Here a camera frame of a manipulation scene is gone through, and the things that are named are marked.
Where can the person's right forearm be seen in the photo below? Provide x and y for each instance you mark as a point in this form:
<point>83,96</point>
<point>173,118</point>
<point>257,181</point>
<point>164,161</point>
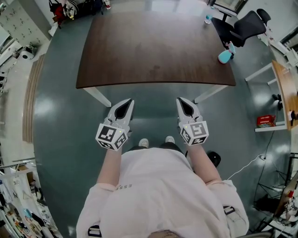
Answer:
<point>203,165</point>

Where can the grey locker cabinet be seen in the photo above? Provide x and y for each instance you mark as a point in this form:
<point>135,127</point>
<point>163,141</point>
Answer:
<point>21,21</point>

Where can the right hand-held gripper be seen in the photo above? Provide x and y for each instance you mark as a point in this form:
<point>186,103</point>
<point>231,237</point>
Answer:
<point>196,131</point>

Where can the teal spray bottle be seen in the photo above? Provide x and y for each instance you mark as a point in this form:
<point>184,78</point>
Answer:
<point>224,57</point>

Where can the black tripod stand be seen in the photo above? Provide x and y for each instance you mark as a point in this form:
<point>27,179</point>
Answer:
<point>270,193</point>

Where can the black office chair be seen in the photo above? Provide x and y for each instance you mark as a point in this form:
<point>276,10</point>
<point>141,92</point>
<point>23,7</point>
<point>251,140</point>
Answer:
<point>249,25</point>

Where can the person's right white shoe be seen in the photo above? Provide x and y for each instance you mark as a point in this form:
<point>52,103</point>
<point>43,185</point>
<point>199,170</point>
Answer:
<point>169,139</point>

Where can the dark wooden table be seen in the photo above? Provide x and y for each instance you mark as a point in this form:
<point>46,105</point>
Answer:
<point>151,46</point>

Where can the red box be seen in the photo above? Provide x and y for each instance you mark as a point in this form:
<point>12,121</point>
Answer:
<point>266,120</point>

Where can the person's right leg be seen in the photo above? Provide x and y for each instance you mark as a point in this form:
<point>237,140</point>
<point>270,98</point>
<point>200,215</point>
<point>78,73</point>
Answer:
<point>171,147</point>

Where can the light wooden desk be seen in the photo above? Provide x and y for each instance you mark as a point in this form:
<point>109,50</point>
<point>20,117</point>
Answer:
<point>285,93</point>

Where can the person's white shoe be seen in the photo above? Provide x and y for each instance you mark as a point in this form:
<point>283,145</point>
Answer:
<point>169,139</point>
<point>143,142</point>

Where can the black backpack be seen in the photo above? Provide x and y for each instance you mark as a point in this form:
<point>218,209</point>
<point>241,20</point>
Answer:
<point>88,7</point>

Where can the person's left forearm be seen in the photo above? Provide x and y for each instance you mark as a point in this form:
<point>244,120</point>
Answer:
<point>110,167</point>

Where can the black framed glass door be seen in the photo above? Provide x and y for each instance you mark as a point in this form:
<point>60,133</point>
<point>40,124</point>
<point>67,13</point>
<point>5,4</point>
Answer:
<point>229,5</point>

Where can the white round appliance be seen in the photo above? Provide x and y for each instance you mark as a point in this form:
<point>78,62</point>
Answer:
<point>27,54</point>

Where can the person's pale pink shirt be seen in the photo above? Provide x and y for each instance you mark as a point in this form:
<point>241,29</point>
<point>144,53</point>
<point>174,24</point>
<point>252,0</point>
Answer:
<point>158,197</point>

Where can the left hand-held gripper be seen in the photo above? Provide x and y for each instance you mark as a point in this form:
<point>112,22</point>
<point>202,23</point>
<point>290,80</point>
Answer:
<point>107,134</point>

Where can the person's left white shoe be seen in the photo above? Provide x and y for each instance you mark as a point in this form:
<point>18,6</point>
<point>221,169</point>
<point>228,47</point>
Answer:
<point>143,142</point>

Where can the cluttered white shelf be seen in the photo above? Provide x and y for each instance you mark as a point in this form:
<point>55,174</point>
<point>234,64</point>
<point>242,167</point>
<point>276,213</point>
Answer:
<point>23,204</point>

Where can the black bag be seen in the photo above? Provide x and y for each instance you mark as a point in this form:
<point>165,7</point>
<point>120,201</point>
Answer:
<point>214,159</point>

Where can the white power strip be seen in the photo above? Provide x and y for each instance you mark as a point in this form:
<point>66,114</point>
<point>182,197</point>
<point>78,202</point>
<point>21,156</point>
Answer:
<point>263,157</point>

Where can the clear water bottle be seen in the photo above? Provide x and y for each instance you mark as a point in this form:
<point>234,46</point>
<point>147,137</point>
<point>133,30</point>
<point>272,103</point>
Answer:
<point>208,19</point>

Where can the red white bottle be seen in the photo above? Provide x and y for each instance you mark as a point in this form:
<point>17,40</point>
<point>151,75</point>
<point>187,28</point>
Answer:
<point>108,4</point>

